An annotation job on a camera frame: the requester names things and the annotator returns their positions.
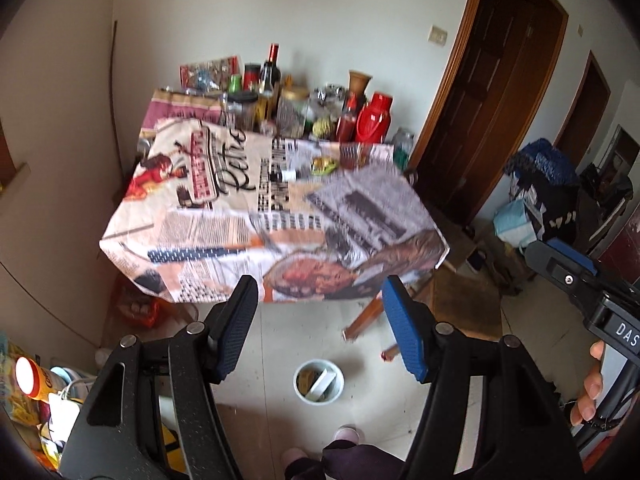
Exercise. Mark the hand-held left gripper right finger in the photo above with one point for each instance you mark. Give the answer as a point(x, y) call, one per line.
point(405, 335)

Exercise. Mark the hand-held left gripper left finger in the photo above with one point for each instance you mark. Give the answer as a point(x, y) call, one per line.
point(235, 330)

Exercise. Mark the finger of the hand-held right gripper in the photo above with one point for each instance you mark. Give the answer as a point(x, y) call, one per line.
point(575, 255)
point(560, 272)

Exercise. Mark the white trash bin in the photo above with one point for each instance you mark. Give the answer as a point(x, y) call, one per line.
point(336, 392)

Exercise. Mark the small clear bottle black cap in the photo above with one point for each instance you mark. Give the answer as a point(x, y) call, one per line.
point(285, 175)

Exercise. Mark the yellow snack wrapper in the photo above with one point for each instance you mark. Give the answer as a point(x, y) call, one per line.
point(324, 164)

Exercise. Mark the person's right hand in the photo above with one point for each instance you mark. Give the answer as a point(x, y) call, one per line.
point(592, 390)

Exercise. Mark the wooden table leg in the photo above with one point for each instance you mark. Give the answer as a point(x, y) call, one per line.
point(362, 320)

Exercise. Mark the light blue plastic bag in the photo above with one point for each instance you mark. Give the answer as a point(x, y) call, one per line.
point(515, 225)

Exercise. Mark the pile of bags and clothes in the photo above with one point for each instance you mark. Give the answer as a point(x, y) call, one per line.
point(550, 185)

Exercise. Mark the red plastic bag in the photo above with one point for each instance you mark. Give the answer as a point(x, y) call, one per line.
point(142, 310)

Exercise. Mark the printed tablecloth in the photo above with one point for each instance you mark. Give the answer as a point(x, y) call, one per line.
point(225, 220)

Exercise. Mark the pink slipper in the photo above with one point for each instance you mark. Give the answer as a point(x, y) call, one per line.
point(295, 460)
point(346, 433)

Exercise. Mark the person's leg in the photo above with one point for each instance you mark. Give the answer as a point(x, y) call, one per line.
point(350, 462)

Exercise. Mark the wooden door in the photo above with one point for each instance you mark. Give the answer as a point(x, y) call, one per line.
point(500, 85)
point(585, 110)

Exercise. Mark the glass jar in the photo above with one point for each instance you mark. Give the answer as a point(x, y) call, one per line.
point(402, 145)

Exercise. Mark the orange canister white lid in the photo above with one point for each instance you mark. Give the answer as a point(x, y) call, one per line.
point(40, 382)

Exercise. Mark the clear jar black lid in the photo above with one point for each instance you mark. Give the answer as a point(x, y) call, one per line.
point(243, 112)

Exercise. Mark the red sauce bottle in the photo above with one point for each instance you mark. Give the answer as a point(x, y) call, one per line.
point(346, 125)

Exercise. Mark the custard apple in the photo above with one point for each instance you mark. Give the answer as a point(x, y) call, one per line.
point(324, 129)

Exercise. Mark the clear plastic jar gold lid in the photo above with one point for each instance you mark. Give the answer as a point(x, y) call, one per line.
point(292, 115)

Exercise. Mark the maroon patterned cloth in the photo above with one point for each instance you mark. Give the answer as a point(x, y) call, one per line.
point(170, 110)

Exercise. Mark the green cup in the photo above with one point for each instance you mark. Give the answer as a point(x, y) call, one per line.
point(235, 83)

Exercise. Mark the silver foil packet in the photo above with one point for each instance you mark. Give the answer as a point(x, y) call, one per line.
point(327, 97)

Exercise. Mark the brown vase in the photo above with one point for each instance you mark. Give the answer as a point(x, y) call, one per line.
point(360, 85)

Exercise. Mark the dark jar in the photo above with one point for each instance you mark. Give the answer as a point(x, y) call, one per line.
point(251, 75)

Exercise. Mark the wine bottle red cap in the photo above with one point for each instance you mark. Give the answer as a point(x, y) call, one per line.
point(270, 75)

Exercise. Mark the colourful snack packet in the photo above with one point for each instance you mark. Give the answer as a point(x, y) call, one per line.
point(207, 70)

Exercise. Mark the wall light switch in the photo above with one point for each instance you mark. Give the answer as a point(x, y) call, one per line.
point(438, 35)

